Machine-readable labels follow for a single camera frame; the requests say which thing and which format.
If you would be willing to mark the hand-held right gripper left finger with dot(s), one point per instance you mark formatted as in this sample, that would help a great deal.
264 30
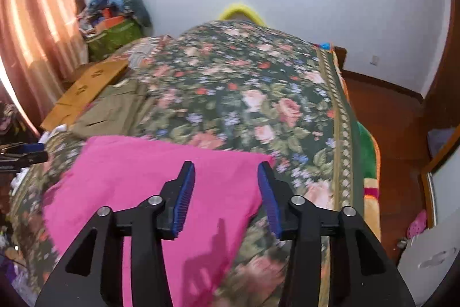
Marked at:
183 201

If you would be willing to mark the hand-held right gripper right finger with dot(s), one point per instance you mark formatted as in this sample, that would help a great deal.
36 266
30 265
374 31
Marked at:
270 201

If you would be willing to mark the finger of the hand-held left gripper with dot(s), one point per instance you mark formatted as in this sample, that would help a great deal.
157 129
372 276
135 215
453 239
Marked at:
27 148

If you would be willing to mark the pink pants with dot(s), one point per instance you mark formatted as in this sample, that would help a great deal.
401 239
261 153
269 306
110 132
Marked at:
143 177

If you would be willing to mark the cardboard box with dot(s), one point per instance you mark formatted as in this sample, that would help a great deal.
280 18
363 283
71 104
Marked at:
86 91

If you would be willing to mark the khaki folded garment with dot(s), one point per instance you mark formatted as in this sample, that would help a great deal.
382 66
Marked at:
111 109

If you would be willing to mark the colourful striped blanket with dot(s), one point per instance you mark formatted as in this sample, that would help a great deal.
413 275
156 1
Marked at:
368 163

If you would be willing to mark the floral blanket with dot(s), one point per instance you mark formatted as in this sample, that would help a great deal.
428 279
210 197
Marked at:
230 84

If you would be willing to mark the pink curtain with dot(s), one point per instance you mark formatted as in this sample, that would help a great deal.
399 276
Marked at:
36 23

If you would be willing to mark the pink slipper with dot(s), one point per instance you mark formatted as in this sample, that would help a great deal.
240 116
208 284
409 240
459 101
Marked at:
417 226

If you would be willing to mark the pile of clothes and bags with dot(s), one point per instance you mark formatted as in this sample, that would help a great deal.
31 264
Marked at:
115 19

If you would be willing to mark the white plastic stool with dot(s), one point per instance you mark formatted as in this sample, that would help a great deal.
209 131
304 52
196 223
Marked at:
429 253

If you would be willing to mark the wooden framed mirror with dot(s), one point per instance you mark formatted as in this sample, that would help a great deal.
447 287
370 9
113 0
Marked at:
440 181

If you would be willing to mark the yellow plush pillow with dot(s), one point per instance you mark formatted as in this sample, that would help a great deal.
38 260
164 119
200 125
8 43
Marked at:
239 12

